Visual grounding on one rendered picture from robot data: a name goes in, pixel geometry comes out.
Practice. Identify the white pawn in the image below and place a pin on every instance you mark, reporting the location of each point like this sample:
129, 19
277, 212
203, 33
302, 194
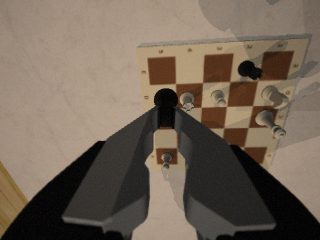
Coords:
216, 97
166, 157

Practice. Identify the brown and cream chessboard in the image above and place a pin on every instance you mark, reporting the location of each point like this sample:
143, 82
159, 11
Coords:
203, 68

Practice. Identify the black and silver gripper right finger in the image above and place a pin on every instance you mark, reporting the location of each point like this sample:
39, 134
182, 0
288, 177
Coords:
227, 192

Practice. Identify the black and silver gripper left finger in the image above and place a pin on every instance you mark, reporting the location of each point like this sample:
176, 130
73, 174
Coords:
107, 188

